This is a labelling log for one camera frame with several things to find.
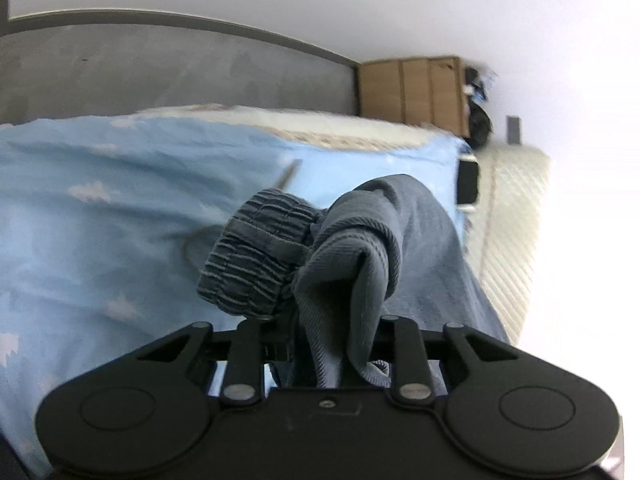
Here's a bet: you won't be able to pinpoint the wooden nightstand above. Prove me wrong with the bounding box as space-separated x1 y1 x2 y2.
357 56 470 138

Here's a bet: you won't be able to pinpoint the black clothes on nightstand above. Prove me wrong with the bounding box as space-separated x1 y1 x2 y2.
466 101 492 150

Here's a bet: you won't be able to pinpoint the grey wall socket plate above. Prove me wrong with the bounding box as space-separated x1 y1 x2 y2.
506 116 522 145

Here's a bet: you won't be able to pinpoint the blue white packet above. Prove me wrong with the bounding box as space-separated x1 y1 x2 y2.
464 66 498 104

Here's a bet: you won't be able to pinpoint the blue denim jeans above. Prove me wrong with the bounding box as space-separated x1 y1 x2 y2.
198 174 506 388

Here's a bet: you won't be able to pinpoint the cream quilted headboard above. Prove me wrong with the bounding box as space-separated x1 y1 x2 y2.
465 145 550 344

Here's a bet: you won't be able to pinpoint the white mattress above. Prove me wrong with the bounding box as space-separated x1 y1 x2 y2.
137 103 460 152

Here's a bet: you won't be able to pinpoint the light blue star bedsheet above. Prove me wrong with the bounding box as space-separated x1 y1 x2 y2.
1 114 468 478

